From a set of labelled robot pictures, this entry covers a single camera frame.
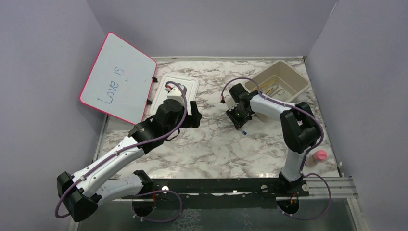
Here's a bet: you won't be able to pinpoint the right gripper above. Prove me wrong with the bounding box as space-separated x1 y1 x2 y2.
225 104 251 130

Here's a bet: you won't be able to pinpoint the white plastic bin lid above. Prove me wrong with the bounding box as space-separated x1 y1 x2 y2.
149 76 200 115

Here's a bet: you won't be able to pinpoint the yellow rubber tubing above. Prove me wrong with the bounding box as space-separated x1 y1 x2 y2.
259 79 280 97

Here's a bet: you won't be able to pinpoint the metal crucible tongs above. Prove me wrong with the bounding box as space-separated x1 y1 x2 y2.
267 86 287 101

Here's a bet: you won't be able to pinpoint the beige plastic bin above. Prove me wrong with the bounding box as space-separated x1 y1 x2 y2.
252 60 310 103

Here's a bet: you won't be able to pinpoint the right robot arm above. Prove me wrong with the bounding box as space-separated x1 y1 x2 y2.
221 84 323 196

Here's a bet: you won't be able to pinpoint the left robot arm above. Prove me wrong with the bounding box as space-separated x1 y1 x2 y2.
54 99 202 222

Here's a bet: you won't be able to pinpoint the pink framed whiteboard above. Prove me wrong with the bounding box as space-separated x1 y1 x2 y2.
79 32 157 124

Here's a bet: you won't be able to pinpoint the pink capped bottle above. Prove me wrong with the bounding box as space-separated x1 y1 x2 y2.
305 150 328 167

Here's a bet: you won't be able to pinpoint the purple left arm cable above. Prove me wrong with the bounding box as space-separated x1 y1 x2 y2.
54 81 189 224

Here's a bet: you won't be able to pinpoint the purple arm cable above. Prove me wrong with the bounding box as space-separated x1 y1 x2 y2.
220 77 332 221
54 81 189 224

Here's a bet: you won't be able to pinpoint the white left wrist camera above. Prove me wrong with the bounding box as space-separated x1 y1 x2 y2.
165 85 187 105

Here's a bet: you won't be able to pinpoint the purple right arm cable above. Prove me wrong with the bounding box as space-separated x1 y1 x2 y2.
220 77 332 221

